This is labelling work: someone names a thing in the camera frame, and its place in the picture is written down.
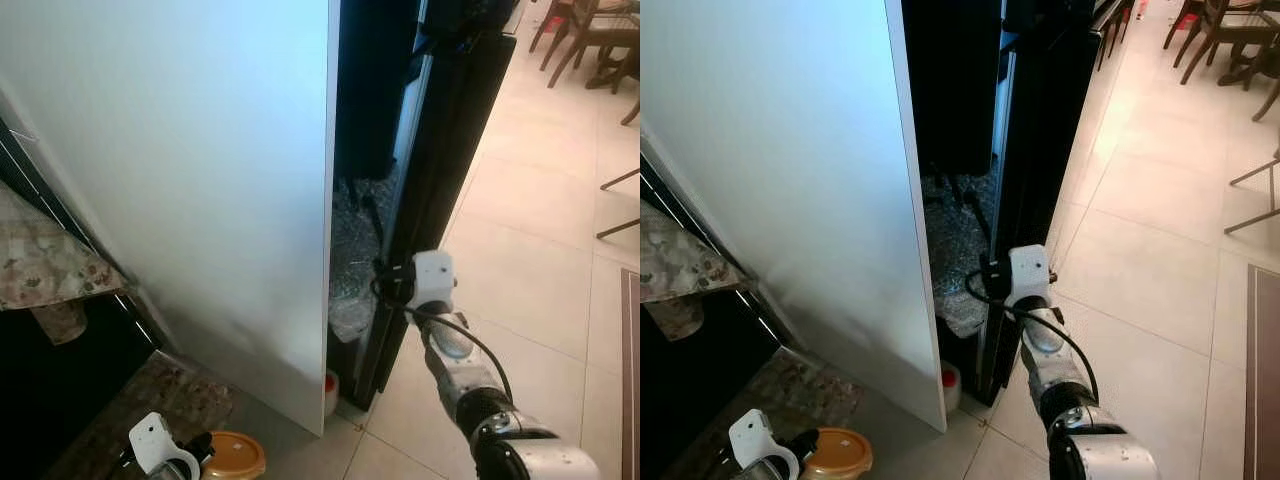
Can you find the container with yellow lid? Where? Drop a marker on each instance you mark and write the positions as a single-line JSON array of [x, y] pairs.
[[840, 455], [235, 458]]

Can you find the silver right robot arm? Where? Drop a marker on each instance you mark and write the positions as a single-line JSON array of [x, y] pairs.
[[540, 460], [1110, 460]]

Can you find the white sided fridge cabinet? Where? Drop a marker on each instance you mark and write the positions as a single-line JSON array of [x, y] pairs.
[[780, 150], [180, 180]]

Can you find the clear bubble wrap sheet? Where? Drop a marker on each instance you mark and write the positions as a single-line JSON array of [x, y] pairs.
[[955, 260], [355, 260]]

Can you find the low granite ledge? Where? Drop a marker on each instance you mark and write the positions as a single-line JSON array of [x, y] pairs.
[[150, 395], [800, 390]]

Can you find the white bottle red cap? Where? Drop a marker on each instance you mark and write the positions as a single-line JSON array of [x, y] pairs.
[[951, 390], [331, 395]]

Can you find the black kitchen cabinet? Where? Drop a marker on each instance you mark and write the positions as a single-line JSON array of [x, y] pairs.
[[690, 400], [50, 400]]

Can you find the brown bordered floor mat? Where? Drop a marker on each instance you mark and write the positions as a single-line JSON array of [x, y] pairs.
[[1265, 380], [631, 380]]

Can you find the black glossy freezer door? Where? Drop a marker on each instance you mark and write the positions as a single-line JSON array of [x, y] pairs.
[[375, 80], [950, 80]]

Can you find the granite kitchen counter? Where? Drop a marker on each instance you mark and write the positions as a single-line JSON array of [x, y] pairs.
[[690, 265], [50, 260]]

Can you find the thin legged chair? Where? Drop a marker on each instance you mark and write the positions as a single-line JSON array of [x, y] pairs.
[[620, 228], [1255, 222]]

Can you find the brown wooden dining chair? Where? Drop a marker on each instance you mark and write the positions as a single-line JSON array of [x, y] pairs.
[[560, 25], [1240, 30], [610, 35], [1190, 20]]

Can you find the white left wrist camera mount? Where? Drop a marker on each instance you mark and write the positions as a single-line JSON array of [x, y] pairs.
[[155, 440], [755, 435]]

